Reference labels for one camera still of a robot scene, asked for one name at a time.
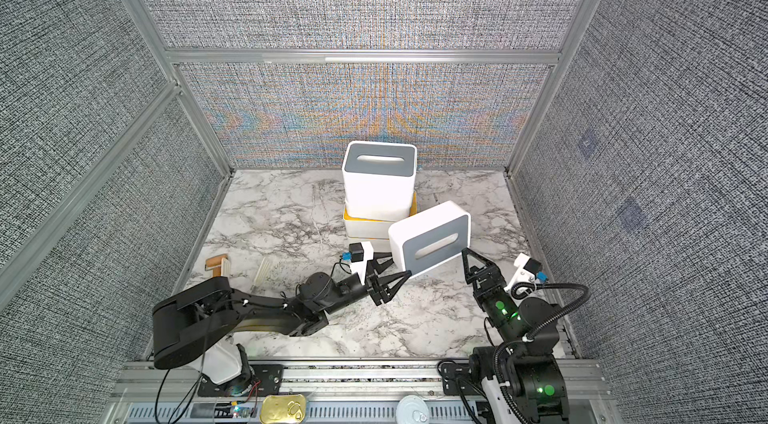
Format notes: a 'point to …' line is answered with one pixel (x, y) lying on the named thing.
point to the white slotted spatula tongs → (262, 273)
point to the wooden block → (220, 265)
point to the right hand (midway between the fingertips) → (467, 255)
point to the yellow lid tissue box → (372, 204)
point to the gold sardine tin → (283, 409)
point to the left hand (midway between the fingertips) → (411, 266)
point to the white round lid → (412, 409)
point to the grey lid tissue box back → (430, 237)
